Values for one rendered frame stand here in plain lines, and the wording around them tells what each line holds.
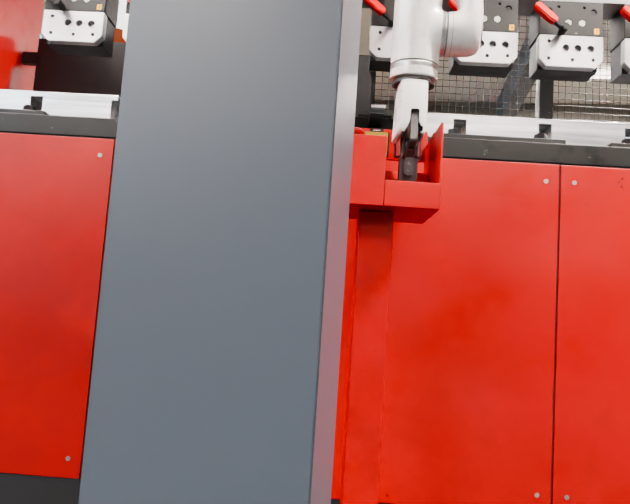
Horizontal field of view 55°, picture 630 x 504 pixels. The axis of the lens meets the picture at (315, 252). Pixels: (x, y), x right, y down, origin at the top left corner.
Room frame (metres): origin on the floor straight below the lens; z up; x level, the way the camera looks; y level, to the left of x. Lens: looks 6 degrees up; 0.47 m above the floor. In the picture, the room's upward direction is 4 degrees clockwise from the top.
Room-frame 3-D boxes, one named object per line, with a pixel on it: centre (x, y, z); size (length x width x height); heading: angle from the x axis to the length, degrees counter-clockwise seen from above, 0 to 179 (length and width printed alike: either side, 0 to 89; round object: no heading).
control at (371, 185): (1.08, -0.10, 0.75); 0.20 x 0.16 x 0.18; 90
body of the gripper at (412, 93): (1.05, -0.15, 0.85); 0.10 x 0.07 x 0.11; 0
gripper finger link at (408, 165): (1.04, -0.15, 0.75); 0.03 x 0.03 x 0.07; 0
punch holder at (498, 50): (1.43, -0.37, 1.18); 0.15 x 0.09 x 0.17; 88
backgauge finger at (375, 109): (1.61, -0.14, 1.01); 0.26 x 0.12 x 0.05; 178
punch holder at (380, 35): (1.44, -0.17, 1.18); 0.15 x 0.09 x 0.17; 88
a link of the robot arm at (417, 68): (1.05, -0.15, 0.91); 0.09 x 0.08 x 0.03; 0
